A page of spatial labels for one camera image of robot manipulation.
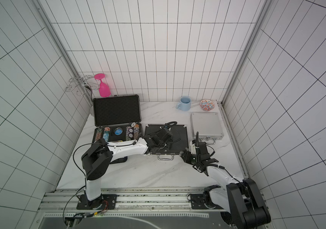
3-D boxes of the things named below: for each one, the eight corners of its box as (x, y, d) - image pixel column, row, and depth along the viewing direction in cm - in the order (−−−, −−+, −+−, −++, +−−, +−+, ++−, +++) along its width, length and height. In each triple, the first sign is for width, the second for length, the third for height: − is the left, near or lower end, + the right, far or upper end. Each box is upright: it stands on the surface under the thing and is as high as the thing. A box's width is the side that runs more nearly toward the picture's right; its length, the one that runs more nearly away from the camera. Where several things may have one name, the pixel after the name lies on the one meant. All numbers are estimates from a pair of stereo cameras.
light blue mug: (176, 110, 117) (177, 104, 111) (175, 101, 124) (176, 94, 118) (190, 110, 117) (192, 104, 111) (189, 101, 124) (190, 94, 118)
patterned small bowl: (200, 111, 114) (201, 109, 112) (198, 101, 121) (199, 98, 119) (215, 111, 114) (216, 109, 112) (211, 101, 121) (212, 99, 119)
